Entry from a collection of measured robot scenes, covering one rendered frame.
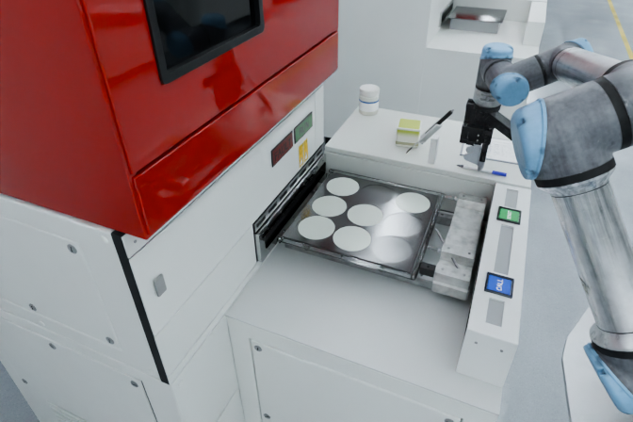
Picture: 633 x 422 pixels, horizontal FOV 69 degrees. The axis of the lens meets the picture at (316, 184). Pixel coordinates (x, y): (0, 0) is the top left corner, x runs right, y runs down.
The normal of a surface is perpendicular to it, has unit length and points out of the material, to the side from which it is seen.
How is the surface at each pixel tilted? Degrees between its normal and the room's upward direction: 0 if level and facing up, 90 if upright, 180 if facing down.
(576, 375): 0
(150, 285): 90
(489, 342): 90
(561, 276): 0
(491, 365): 90
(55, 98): 90
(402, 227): 0
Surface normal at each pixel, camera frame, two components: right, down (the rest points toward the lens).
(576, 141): -0.17, 0.17
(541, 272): -0.01, -0.83
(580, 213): -0.57, 0.29
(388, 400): -0.40, 0.52
